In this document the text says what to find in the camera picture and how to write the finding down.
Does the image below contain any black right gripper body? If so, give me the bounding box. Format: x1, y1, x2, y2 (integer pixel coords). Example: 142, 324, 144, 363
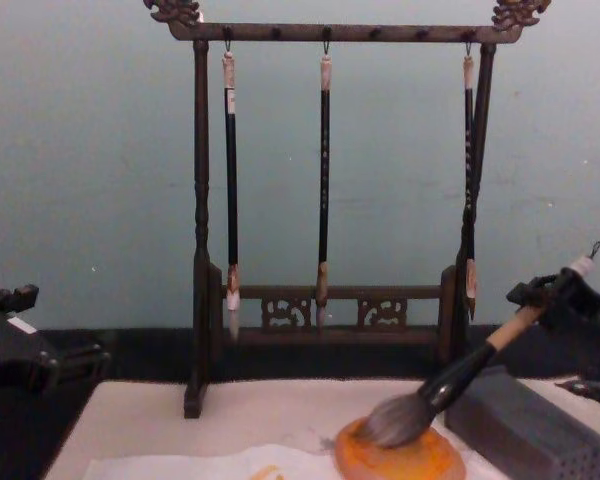
549, 267, 600, 334

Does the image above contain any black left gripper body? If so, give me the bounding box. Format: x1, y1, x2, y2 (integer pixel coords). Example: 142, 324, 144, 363
0, 305, 57, 392

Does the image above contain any large brush with grey bristles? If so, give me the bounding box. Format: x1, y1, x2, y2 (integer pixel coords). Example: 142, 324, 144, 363
354, 239, 600, 450

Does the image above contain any grey perforated rectangular block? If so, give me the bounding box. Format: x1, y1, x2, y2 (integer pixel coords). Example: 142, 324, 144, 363
444, 366, 600, 480

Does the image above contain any hanging brush with dark tip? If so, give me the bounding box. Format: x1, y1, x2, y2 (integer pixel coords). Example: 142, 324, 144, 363
461, 41, 479, 322

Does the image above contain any white paper sheet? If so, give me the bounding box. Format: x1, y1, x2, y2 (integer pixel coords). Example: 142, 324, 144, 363
81, 443, 487, 480

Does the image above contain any white felt mat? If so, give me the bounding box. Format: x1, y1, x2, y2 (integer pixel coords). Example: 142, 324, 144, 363
43, 378, 600, 480

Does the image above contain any orange round ink dish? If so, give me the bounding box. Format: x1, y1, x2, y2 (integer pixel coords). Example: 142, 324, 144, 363
332, 414, 467, 480

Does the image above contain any dark carved wooden brush rack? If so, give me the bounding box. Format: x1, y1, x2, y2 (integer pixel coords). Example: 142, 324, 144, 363
143, 0, 554, 420

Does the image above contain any hanging brush with white label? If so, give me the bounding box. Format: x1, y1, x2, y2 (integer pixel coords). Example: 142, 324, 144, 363
221, 38, 243, 342

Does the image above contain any hanging brush with brown ferrule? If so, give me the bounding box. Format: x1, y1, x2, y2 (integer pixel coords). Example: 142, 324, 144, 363
315, 38, 333, 335

